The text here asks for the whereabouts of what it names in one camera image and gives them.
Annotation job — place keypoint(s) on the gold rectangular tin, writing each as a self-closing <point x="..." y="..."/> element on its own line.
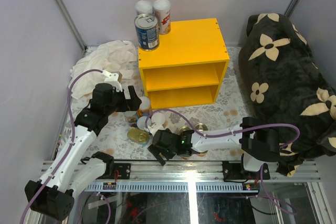
<point x="138" y="136"/>

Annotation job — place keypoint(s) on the white red snack canister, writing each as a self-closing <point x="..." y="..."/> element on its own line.
<point x="161" y="9"/>

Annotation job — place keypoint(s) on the gold oval tin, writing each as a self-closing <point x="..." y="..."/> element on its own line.
<point x="201" y="127"/>
<point x="183" y="129"/>

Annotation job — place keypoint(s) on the left metal corner post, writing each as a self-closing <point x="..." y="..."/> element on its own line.
<point x="71" y="25"/>

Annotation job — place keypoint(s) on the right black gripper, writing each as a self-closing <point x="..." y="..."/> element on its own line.
<point x="156" y="150"/>

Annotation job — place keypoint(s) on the gold oval tin right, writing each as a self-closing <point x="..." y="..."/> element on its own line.
<point x="201" y="127"/>

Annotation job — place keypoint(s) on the crumpled cream cloth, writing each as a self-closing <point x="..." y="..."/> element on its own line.
<point x="113" y="56"/>

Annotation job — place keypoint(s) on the black floral plush blanket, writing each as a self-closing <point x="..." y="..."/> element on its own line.
<point x="284" y="86"/>

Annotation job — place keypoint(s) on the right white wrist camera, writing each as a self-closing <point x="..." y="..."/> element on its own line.
<point x="151" y="127"/>

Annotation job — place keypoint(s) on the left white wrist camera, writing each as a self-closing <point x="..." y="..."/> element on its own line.
<point x="111" y="77"/>

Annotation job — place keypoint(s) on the aluminium mounting rail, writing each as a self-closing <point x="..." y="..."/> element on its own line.
<point x="182" y="176"/>

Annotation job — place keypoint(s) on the gold oval tin left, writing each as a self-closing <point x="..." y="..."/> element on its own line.
<point x="183" y="129"/>

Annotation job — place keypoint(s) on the clear jar colourful candy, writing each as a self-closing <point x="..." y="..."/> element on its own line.
<point x="131" y="117"/>

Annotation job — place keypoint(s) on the yellow wooden shelf cabinet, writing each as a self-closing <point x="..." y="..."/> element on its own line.
<point x="188" y="67"/>

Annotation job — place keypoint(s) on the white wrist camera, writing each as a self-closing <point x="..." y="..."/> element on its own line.
<point x="111" y="77"/>
<point x="151" y="127"/>

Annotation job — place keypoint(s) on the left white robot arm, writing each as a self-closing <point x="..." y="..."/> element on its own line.
<point x="55" y="192"/>

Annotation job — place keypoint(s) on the white orange snack canister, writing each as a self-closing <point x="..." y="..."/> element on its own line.
<point x="143" y="7"/>

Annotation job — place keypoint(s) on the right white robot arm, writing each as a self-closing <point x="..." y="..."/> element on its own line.
<point x="259" y="143"/>

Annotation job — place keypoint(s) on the blue labelled gold-top can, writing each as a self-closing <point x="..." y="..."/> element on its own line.
<point x="147" y="31"/>

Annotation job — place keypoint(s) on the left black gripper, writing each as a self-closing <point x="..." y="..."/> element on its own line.
<point x="135" y="100"/>

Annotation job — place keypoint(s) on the orange blue tall canister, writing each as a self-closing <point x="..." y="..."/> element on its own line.
<point x="145" y="107"/>

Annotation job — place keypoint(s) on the grey lid small can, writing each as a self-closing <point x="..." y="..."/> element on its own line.
<point x="141" y="123"/>

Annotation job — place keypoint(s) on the white lid small can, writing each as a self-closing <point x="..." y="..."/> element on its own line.
<point x="158" y="121"/>

